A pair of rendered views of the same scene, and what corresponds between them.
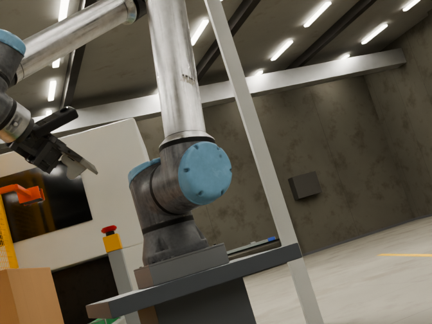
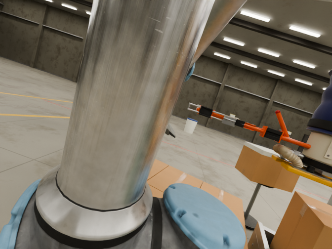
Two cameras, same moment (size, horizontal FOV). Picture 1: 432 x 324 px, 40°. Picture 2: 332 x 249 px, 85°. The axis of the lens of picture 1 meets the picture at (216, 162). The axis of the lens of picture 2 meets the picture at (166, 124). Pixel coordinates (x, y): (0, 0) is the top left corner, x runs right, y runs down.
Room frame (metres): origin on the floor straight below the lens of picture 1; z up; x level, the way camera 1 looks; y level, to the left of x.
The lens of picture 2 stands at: (1.69, -0.13, 1.23)
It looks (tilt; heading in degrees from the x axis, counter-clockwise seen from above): 8 degrees down; 114
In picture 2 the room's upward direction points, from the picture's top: 19 degrees clockwise
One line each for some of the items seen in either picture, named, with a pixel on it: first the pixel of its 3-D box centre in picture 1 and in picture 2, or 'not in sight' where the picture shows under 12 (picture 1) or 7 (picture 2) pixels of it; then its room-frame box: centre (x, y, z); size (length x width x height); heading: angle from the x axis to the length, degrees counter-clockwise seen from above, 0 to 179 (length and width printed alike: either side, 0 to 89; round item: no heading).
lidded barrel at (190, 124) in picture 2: not in sight; (190, 125); (-0.89, 8.57, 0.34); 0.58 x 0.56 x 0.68; 111
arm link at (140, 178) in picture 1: (160, 192); (186, 245); (1.67, 0.18, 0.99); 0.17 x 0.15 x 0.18; 38
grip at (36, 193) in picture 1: (31, 195); not in sight; (2.37, 0.76, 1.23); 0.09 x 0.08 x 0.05; 97
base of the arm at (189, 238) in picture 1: (171, 239); not in sight; (1.68, 0.18, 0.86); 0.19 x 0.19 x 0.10
